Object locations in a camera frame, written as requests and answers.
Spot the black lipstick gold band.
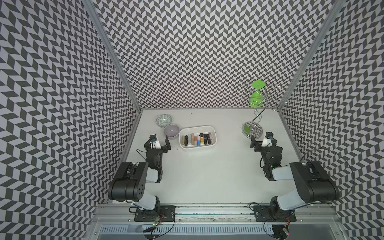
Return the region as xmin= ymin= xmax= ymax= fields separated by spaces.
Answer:
xmin=184 ymin=135 xmax=189 ymax=147

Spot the white plastic storage box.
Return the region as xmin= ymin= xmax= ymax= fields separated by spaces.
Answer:
xmin=179 ymin=126 xmax=218 ymax=151

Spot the beige matte lipstick tube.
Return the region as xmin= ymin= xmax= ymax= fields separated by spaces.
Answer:
xmin=191 ymin=134 xmax=195 ymax=146

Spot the pink lip gloss tube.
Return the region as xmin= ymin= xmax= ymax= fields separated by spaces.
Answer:
xmin=209 ymin=132 xmax=215 ymax=144

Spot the black lipstick with text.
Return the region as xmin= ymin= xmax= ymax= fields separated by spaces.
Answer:
xmin=206 ymin=134 xmax=212 ymax=145

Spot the black and gold square lipstick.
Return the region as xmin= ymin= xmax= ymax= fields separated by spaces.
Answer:
xmin=200 ymin=133 xmax=205 ymax=146

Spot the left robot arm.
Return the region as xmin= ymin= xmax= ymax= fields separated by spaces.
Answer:
xmin=108 ymin=135 xmax=172 ymax=219

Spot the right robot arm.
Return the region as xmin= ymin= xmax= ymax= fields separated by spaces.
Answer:
xmin=250 ymin=132 xmax=340 ymax=221

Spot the purple ceramic bowl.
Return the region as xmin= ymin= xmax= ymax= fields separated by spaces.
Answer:
xmin=164 ymin=124 xmax=180 ymax=139

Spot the green patterned bowl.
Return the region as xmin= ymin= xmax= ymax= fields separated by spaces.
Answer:
xmin=156 ymin=114 xmax=173 ymax=128

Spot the green plastic cup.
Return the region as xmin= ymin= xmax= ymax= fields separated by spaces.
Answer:
xmin=250 ymin=80 xmax=266 ymax=108

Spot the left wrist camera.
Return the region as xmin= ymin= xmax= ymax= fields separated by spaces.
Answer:
xmin=149 ymin=135 xmax=161 ymax=149

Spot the chrome wire stand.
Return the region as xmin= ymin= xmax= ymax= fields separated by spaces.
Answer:
xmin=242 ymin=83 xmax=290 ymax=139

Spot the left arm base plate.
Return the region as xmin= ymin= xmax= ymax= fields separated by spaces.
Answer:
xmin=134 ymin=205 xmax=176 ymax=223

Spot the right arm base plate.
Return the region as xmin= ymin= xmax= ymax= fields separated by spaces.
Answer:
xmin=251 ymin=205 xmax=297 ymax=222

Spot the aluminium front rail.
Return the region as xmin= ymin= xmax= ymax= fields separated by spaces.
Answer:
xmin=84 ymin=204 xmax=348 ymax=240

